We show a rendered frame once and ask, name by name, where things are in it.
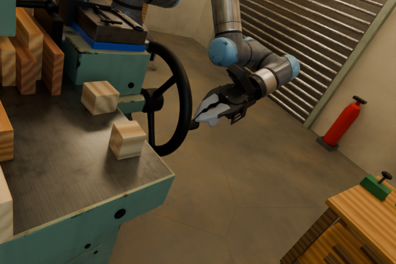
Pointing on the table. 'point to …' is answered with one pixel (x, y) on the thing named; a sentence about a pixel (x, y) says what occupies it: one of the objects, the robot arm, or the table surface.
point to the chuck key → (105, 16)
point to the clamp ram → (52, 26)
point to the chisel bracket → (7, 5)
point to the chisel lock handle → (50, 6)
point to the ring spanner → (128, 20)
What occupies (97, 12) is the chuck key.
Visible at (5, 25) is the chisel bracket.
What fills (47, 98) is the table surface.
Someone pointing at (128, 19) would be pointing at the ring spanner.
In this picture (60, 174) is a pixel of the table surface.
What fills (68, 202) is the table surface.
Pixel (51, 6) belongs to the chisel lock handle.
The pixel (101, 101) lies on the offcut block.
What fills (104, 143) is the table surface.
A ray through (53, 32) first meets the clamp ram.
